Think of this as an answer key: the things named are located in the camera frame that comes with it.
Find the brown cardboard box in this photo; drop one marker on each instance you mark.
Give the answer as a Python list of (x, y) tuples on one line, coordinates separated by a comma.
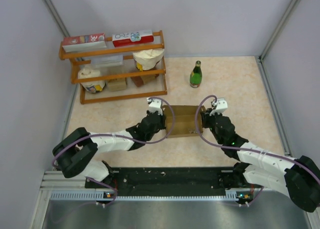
[(184, 116)]

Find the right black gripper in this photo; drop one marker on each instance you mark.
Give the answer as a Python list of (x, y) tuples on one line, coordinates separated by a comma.
[(206, 117)]

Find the white bag upper shelf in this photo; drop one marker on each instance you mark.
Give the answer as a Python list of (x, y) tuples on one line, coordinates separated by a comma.
[(147, 59)]

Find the green glass bottle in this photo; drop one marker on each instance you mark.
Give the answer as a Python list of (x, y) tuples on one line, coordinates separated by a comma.
[(196, 76)]

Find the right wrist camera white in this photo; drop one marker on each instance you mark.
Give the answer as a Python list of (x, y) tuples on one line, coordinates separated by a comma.
[(219, 106)]

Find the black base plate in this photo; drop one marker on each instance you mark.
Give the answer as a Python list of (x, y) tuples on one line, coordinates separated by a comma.
[(175, 181)]

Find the clear plastic box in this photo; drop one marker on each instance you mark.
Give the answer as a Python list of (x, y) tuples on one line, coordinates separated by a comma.
[(107, 61)]

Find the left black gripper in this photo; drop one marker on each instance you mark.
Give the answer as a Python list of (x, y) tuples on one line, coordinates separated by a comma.
[(162, 126)]

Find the red white carton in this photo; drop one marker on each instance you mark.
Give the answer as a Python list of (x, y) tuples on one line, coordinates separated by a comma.
[(132, 38), (83, 43)]

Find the red white carton right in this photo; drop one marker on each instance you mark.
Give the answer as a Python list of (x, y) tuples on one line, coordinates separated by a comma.
[(132, 38)]

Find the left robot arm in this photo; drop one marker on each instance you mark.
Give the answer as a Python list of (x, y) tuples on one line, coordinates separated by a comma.
[(80, 147)]

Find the orange wooden shelf rack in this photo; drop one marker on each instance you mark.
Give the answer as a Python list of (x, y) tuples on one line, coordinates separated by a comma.
[(128, 71)]

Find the tan block on shelf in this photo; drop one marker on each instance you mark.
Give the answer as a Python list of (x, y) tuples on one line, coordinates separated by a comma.
[(117, 84)]

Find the brown block on shelf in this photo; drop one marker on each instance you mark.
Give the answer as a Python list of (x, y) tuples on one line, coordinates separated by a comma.
[(139, 81)]

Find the grey slotted cable duct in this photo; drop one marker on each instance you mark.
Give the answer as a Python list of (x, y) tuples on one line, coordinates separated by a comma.
[(68, 195)]

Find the red white carton left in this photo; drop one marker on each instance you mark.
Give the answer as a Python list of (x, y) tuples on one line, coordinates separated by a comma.
[(83, 43)]

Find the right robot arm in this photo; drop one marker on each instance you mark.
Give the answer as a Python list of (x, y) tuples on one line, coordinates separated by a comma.
[(296, 178)]

